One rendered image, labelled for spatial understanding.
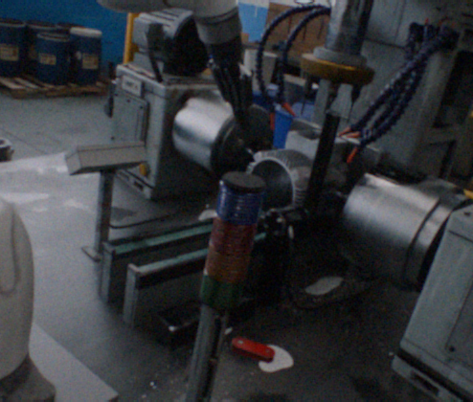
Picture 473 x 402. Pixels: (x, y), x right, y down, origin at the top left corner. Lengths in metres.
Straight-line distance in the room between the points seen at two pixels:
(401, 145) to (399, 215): 0.39
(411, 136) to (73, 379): 0.99
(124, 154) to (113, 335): 0.40
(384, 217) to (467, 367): 0.31
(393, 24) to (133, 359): 1.02
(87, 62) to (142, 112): 4.65
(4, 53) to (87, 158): 5.08
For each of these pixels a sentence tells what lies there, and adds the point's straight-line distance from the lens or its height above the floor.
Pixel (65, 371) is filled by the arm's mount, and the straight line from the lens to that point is 0.81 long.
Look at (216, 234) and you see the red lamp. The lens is 0.66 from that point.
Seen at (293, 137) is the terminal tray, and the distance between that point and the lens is 1.25.
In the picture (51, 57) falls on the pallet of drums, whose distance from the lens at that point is 5.98.
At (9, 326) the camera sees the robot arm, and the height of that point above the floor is 1.03.
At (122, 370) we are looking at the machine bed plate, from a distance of 0.94.
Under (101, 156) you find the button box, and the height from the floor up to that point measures 1.06.
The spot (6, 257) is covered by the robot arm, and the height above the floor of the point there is 1.11.
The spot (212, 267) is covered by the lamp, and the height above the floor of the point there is 1.09.
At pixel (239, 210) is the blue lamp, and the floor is 1.19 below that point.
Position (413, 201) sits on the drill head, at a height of 1.13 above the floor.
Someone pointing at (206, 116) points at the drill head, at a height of 1.12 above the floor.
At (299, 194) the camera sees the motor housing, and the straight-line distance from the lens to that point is 1.17.
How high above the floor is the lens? 1.44
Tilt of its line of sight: 23 degrees down
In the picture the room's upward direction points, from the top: 11 degrees clockwise
